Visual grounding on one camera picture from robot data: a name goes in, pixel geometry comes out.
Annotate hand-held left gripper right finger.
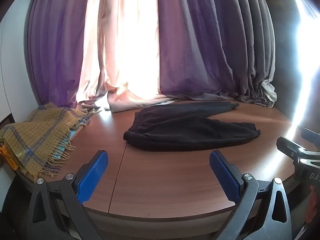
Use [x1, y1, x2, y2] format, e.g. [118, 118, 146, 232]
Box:
[209, 149, 293, 240]

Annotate black pants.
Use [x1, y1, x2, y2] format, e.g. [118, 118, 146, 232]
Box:
[123, 101, 261, 152]

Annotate orange plastic clip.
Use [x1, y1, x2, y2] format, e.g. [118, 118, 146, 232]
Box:
[0, 144, 18, 170]

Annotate white curtain lining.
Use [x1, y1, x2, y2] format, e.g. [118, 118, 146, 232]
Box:
[261, 79, 277, 103]

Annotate pink sheer curtain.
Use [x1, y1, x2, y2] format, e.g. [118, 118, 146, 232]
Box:
[75, 0, 175, 113]

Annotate purple grey curtain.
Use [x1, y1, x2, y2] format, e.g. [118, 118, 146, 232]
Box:
[155, 0, 277, 108]

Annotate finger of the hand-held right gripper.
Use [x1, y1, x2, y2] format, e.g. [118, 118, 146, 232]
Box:
[301, 127, 320, 146]
[276, 136, 311, 160]

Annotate yellow plaid fringed scarf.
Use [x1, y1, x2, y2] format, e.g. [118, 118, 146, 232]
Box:
[0, 102, 94, 178]

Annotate light blue cloth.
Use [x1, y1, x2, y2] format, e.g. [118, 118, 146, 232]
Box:
[51, 127, 84, 160]

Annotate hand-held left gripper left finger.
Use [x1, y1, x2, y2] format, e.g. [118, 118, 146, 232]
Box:
[25, 149, 109, 240]

